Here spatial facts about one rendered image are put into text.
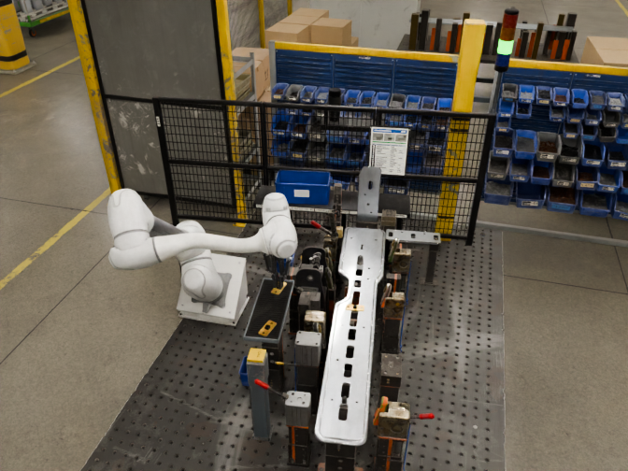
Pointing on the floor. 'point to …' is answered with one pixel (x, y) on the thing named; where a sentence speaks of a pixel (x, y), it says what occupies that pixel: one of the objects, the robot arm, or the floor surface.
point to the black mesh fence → (307, 155)
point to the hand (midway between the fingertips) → (278, 280)
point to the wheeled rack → (41, 15)
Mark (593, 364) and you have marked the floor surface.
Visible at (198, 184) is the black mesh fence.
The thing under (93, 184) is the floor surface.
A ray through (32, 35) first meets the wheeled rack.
